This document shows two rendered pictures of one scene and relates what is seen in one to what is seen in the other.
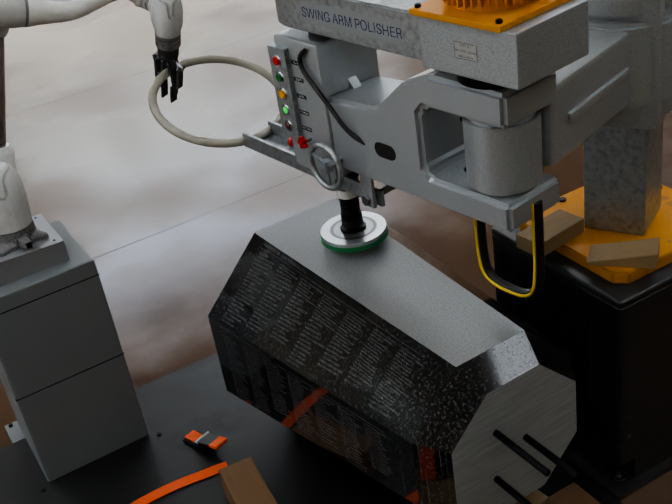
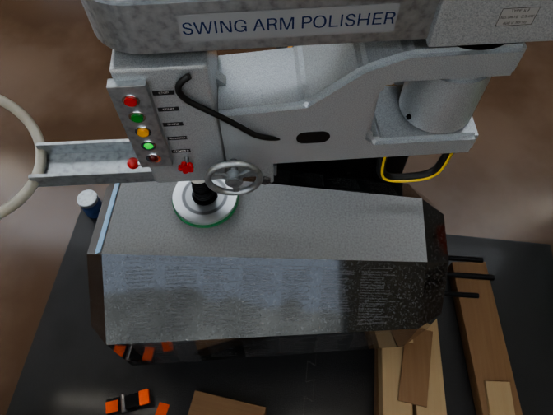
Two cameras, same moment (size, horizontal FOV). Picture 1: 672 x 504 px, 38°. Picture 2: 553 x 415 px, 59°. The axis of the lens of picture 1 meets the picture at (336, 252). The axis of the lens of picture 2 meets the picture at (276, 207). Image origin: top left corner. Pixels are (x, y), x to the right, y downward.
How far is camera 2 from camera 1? 214 cm
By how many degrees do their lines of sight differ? 47
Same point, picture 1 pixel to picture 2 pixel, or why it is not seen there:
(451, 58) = (486, 29)
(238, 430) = (137, 371)
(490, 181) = (460, 122)
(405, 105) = (363, 90)
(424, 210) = (53, 103)
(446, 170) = (377, 124)
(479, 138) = (467, 92)
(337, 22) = (263, 28)
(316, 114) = (200, 134)
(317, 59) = (208, 79)
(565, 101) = not seen: hidden behind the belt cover
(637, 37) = not seen: outside the picture
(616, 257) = not seen: hidden behind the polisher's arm
